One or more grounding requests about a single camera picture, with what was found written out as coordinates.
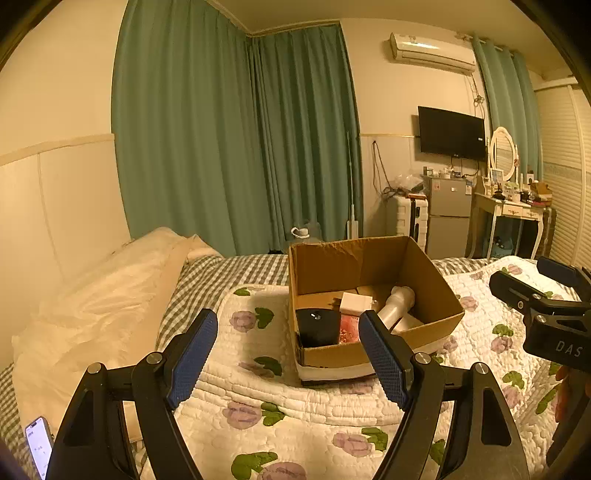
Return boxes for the person's right hand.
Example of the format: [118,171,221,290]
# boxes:
[555,364,574,423]

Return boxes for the brown cardboard box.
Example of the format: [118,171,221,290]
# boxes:
[287,235,465,387]

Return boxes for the cream louvered wardrobe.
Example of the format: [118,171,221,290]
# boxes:
[534,80,591,271]

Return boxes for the white charger block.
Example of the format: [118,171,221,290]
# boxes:
[339,294,373,317]

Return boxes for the white oval mirror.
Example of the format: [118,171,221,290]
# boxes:
[488,127,519,183]

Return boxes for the smartphone with lit screen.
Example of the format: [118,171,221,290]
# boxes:
[24,415,58,480]

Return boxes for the wide green curtain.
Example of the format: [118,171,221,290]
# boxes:
[112,0,363,257]

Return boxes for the narrow green curtain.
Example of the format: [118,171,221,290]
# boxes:
[471,39,546,185]

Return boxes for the hanging wall cables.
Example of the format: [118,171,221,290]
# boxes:
[372,138,393,199]

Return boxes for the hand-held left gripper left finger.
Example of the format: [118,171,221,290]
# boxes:
[46,308,219,480]

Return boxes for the white mop pole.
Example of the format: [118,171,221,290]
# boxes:
[346,131,358,241]

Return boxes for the white suitcase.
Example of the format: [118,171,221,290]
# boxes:
[385,196,428,252]

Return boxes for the silver fridge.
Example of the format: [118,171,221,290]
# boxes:
[422,178,476,259]

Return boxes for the red packet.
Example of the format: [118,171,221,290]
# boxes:
[338,314,365,345]

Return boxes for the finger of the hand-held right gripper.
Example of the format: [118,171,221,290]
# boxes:
[537,256,591,302]
[489,270,591,333]

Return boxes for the white plastic bottle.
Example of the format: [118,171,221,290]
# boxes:
[376,285,423,333]

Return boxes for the cream pillow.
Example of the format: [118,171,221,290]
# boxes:
[11,226,222,439]

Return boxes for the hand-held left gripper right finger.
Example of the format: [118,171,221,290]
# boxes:
[358,310,532,480]

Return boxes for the white dressing table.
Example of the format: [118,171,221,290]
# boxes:
[466,191,552,261]

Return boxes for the white air conditioner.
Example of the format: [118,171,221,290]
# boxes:
[389,31,477,77]

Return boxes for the clear plastic bag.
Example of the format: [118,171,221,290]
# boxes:
[392,174,423,195]

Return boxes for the black wall television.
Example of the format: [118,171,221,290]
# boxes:
[417,105,488,160]

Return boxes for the black computer mouse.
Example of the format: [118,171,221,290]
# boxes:
[295,307,345,349]

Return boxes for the cream padded headboard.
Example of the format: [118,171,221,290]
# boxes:
[0,134,132,370]

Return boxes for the floral white quilt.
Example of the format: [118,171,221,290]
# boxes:
[129,256,591,480]

